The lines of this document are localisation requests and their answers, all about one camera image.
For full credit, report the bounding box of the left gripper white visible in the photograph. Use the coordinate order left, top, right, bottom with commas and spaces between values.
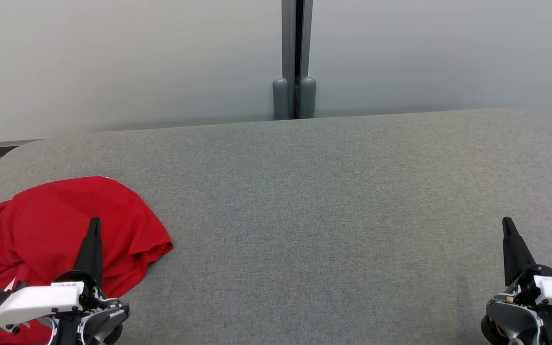
0, 217, 103, 332

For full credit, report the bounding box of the red jersey with white sleeves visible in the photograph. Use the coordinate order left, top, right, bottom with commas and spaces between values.
0, 176, 173, 300

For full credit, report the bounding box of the grey fabric sofa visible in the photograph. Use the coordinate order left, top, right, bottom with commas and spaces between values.
0, 108, 552, 345

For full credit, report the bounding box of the grey partition post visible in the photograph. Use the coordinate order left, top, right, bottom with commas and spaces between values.
272, 0, 317, 120

